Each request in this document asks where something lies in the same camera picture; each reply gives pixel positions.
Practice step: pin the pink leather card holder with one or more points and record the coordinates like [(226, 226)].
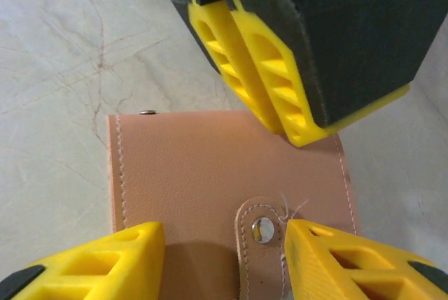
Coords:
[(196, 174)]

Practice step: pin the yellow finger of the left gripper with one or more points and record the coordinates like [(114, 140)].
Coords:
[(224, 51), (290, 104)]

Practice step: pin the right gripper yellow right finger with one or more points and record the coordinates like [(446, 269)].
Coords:
[(308, 261)]

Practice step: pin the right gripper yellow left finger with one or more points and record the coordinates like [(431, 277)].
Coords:
[(140, 244)]

